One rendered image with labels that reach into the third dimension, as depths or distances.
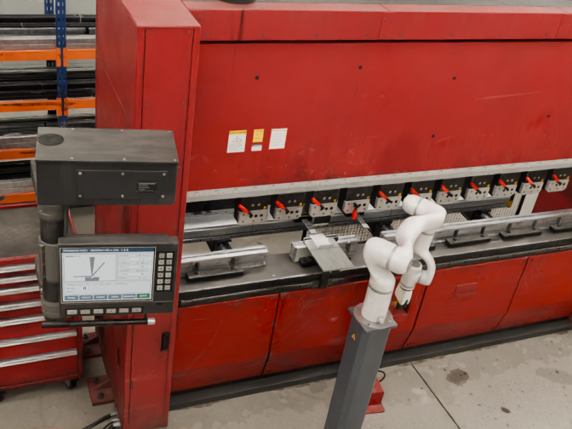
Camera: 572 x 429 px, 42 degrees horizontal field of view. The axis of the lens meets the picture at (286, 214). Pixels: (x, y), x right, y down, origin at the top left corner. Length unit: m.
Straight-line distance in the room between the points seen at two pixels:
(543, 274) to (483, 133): 1.28
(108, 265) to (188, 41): 0.93
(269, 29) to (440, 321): 2.34
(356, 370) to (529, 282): 1.72
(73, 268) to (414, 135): 1.93
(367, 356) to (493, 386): 1.52
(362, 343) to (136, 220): 1.23
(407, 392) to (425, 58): 2.10
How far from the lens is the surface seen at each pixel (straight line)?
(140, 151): 2.80
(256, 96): 3.47
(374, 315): 3.61
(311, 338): 4.41
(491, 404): 4.96
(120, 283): 3.02
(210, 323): 4.03
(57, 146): 2.81
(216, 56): 3.32
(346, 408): 3.99
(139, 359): 3.91
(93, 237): 2.93
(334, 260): 3.98
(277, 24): 3.34
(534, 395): 5.16
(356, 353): 3.73
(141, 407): 4.18
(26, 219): 4.14
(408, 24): 3.65
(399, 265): 3.40
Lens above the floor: 3.31
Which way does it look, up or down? 33 degrees down
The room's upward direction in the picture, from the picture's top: 10 degrees clockwise
